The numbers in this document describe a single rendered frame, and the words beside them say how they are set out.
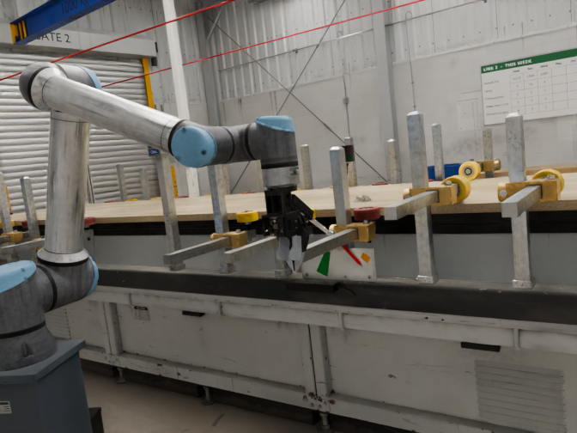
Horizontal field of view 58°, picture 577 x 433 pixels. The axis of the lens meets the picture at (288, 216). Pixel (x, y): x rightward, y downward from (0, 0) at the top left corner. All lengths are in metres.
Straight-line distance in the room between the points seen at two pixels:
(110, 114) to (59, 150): 0.37
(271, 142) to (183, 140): 0.20
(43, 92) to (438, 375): 1.48
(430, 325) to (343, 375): 0.59
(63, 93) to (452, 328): 1.20
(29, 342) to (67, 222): 0.36
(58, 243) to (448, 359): 1.30
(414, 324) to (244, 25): 10.41
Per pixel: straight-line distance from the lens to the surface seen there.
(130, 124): 1.27
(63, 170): 1.65
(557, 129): 8.60
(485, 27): 8.97
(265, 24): 11.28
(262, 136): 1.21
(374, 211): 1.61
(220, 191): 1.86
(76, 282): 1.75
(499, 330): 1.52
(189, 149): 1.15
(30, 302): 1.66
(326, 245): 1.39
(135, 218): 2.45
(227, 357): 2.39
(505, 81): 8.77
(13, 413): 1.69
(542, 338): 1.51
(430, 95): 9.18
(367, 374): 2.01
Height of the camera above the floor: 1.10
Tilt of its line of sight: 7 degrees down
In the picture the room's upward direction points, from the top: 7 degrees counter-clockwise
